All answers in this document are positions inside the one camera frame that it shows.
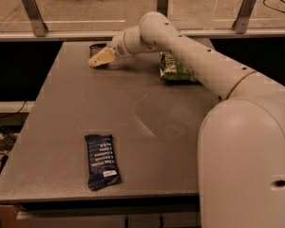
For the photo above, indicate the metal bracket post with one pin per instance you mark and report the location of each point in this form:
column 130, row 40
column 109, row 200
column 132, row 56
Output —
column 39, row 28
column 162, row 7
column 241, row 23

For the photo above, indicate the left metal bracket post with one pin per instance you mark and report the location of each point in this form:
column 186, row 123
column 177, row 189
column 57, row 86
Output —
column 39, row 28

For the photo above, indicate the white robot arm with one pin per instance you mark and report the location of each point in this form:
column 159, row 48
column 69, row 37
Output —
column 241, row 144

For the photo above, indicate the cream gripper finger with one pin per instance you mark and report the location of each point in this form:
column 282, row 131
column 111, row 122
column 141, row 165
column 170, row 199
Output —
column 95, row 62

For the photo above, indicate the dark blue rxbar wrapper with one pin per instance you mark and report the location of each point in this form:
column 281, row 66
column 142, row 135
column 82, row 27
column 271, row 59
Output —
column 102, row 165

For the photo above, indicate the right metal bracket post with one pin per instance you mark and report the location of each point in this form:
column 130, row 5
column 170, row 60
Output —
column 241, row 23

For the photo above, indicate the aluminium rail behind table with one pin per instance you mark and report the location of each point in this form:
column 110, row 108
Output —
column 107, row 35

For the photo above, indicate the middle metal bracket post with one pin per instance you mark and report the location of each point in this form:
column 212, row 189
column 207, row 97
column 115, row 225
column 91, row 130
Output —
column 162, row 7

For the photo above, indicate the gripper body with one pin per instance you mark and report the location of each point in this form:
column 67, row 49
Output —
column 118, row 47

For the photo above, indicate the black chocolate rxbar wrapper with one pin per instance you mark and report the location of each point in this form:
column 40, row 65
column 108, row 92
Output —
column 96, row 48

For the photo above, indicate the green snack bag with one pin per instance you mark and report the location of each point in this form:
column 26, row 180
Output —
column 172, row 70

